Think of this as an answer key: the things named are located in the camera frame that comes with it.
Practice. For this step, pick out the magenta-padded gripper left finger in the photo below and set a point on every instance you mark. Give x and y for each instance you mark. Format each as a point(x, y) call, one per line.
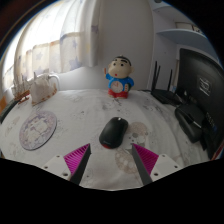
point(75, 160)

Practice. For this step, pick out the cartoon boy figurine with clock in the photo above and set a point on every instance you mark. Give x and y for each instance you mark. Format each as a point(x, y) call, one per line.
point(119, 78)

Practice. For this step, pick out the black computer monitor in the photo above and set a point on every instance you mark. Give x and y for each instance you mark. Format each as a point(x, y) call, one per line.
point(200, 80)

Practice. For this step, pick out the black box device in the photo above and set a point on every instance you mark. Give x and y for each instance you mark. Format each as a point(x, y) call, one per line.
point(190, 121)

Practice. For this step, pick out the large white conch shell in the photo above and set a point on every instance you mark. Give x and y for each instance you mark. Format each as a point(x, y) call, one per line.
point(41, 90)

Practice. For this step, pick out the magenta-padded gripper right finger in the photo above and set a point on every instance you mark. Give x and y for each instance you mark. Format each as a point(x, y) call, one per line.
point(148, 160)

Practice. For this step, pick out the white wall shelf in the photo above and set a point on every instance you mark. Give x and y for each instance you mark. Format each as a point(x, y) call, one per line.
point(183, 35)

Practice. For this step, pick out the black computer mouse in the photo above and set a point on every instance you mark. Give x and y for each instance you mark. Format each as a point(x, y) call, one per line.
point(113, 131)

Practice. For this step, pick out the white star-print curtain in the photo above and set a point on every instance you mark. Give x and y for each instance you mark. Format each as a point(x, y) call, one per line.
point(56, 43)

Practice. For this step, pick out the round purple printed mouse pad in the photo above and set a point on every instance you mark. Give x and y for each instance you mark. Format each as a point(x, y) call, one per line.
point(37, 130)

